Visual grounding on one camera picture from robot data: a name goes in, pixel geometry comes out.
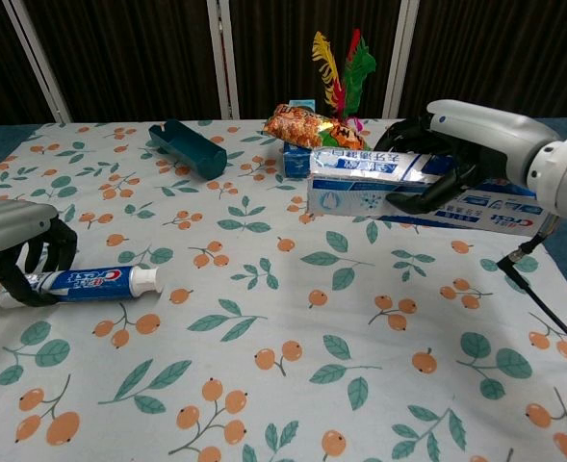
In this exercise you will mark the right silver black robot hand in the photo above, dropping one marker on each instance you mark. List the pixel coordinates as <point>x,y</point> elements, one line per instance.
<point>490,132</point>

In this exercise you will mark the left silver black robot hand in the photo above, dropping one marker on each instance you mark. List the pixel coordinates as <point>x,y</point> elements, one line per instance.
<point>8,226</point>

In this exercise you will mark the blue white toothpaste tube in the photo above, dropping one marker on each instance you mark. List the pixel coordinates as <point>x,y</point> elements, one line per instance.
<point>100,284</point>

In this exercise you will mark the blue white toothpaste box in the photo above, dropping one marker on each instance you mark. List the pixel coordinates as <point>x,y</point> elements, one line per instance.
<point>355,187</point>

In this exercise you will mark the small blue carton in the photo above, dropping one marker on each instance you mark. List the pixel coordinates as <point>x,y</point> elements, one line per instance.
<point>296,163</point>

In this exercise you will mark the colourful feather shuttlecock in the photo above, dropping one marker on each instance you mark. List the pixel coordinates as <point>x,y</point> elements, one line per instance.
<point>350,82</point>

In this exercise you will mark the orange green snack bag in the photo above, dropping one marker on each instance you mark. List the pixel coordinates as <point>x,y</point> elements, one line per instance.
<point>307,127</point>

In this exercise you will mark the teal plastic trough holder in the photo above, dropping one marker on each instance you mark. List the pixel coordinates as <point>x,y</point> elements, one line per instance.
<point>191,151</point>

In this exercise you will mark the floral leaf print tablecloth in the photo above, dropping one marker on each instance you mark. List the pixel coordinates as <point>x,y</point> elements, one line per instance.
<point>264,313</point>

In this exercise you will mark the white partition frame post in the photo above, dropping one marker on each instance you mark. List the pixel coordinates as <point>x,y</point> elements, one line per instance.
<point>37,62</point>
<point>401,58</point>
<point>223,58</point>

